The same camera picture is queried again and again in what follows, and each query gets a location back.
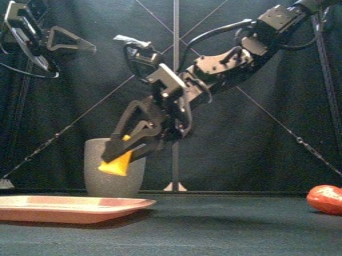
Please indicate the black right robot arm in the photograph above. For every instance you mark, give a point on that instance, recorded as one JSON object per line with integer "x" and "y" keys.
{"x": 272, "y": 25}

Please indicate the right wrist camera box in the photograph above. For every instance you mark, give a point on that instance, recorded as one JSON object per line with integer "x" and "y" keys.
{"x": 142, "y": 58}

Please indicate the yellow toy can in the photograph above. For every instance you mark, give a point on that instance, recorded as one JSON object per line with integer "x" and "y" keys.
{"x": 118, "y": 165}

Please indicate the slanted metal frame strut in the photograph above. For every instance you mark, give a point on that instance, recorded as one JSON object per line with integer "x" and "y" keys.
{"x": 328, "y": 73}

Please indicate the white frame foot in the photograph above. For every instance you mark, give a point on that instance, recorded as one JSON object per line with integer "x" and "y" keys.
{"x": 6, "y": 184}

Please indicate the pink plate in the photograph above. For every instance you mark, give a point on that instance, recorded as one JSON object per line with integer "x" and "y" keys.
{"x": 67, "y": 208}

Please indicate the grey cup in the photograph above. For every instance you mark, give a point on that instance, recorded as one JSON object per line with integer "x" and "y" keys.
{"x": 111, "y": 183}

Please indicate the vertical metal frame pole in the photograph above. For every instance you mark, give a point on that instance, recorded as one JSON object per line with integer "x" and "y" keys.
{"x": 175, "y": 33}

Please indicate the red toy fruit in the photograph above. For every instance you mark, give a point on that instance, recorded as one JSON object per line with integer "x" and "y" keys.
{"x": 328, "y": 199}

